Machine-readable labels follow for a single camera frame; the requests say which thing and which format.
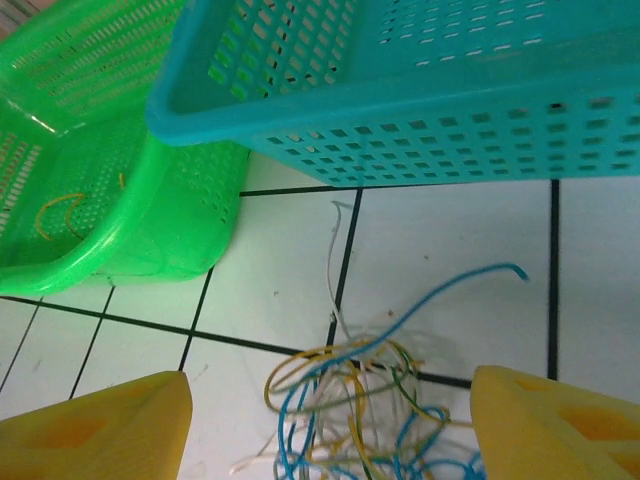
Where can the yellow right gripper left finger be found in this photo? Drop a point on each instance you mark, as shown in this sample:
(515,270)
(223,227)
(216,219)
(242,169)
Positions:
(100,440)

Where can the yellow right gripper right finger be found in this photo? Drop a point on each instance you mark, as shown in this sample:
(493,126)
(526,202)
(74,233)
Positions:
(550,440)

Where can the teal plastic basket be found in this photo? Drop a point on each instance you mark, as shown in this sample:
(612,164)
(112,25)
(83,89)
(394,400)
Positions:
(400,90)

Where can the green plastic basket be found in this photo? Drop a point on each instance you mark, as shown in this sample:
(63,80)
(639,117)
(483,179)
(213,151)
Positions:
(150,210)

